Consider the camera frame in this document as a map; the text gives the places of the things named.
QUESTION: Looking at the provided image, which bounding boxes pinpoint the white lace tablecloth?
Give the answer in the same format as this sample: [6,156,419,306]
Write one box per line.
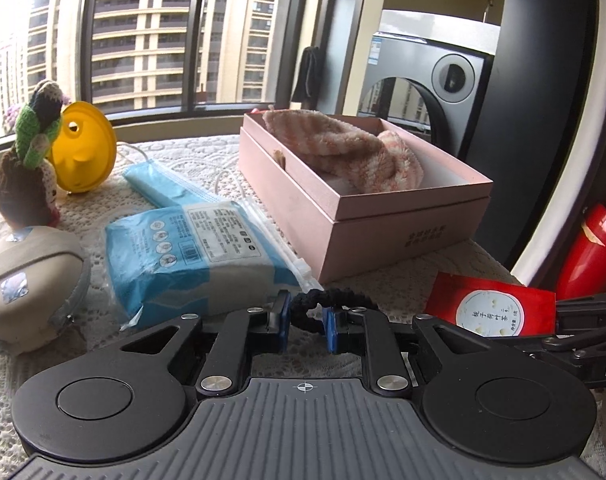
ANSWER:
[0,132,606,480]

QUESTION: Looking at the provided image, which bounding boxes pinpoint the red tea packet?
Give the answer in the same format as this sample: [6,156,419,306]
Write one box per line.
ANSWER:
[425,272,557,338]

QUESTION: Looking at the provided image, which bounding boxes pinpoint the purple potted flowers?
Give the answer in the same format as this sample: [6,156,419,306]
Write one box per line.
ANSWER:
[2,102,25,136]

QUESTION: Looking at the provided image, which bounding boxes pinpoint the dark framed glass door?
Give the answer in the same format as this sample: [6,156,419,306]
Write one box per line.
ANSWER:
[310,0,370,113]

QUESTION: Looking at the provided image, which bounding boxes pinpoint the pink fluffy towel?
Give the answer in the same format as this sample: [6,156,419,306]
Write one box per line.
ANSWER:
[262,108,426,194]

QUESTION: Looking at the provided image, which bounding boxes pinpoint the pink cardboard box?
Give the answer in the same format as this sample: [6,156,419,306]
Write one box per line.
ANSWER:
[238,112,494,285]

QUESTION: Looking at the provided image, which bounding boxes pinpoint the beige round pouch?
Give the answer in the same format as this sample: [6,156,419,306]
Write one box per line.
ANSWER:
[0,226,91,356]

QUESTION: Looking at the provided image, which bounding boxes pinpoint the black hanging cloth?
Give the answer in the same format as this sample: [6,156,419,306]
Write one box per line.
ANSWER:
[290,46,324,106]

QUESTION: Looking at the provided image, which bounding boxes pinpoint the pack of blue face masks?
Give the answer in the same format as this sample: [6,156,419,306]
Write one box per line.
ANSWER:
[104,200,314,331]

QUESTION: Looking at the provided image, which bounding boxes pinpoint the grey washing machine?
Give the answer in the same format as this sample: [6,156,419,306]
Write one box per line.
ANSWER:
[358,9,501,156]

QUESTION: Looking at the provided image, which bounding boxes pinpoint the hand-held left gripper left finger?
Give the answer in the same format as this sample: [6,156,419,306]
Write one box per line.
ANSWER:
[119,290,292,397]

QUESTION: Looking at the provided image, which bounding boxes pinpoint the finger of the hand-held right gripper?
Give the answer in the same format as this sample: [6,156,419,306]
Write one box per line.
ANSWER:
[488,332,601,362]
[555,300,606,336]

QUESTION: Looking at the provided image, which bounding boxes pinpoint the crocheted doll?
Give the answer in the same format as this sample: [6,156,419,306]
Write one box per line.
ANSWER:
[0,79,66,228]

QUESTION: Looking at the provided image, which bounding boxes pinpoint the red bottle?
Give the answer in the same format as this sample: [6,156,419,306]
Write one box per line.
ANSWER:
[555,203,606,301]

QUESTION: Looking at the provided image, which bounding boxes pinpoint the blue face mask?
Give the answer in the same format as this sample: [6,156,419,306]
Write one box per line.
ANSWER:
[122,159,244,208]

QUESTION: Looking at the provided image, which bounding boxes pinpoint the yellow rabbit toy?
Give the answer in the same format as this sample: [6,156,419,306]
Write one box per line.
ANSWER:
[50,101,118,194]

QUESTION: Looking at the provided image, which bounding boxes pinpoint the black hair tie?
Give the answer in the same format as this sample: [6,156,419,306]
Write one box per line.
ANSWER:
[289,287,379,333]

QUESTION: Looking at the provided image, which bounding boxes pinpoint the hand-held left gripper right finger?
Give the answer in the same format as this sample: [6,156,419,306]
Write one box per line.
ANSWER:
[323,305,488,397]

